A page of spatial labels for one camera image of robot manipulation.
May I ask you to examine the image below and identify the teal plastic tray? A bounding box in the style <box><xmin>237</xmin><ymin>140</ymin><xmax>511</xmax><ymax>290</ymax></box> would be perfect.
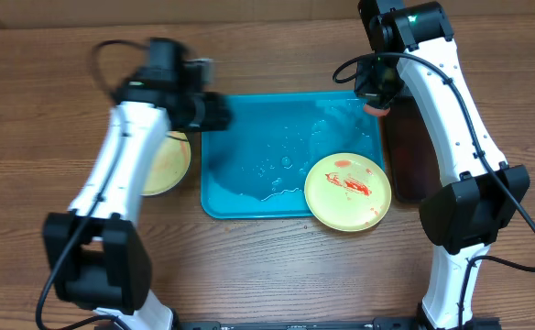
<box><xmin>201</xmin><ymin>91</ymin><xmax>384</xmax><ymax>219</ymax></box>

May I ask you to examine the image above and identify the yellow-green plate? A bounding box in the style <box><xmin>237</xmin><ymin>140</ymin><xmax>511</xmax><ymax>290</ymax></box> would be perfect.
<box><xmin>304</xmin><ymin>153</ymin><xmax>392</xmax><ymax>232</ymax></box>
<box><xmin>142</xmin><ymin>132</ymin><xmax>191</xmax><ymax>196</ymax></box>

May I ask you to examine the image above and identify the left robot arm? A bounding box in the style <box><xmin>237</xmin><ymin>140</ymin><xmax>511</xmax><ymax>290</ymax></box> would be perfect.
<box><xmin>35</xmin><ymin>38</ymin><xmax>232</xmax><ymax>329</ymax></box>

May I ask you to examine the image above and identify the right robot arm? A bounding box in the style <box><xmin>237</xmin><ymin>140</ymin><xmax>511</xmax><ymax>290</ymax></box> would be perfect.
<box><xmin>352</xmin><ymin>0</ymin><xmax>530</xmax><ymax>329</ymax></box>

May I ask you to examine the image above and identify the black rectangular tray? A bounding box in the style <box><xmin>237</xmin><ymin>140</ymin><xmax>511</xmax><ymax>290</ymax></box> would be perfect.
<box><xmin>382</xmin><ymin>96</ymin><xmax>442</xmax><ymax>204</ymax></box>

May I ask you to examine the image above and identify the orange green sponge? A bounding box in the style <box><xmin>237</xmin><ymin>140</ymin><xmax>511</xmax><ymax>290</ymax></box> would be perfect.
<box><xmin>364</xmin><ymin>104</ymin><xmax>390</xmax><ymax>117</ymax></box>

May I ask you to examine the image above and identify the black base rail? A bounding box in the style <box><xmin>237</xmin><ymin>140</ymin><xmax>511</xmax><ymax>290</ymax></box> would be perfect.
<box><xmin>175</xmin><ymin>315</ymin><xmax>502</xmax><ymax>330</ymax></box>

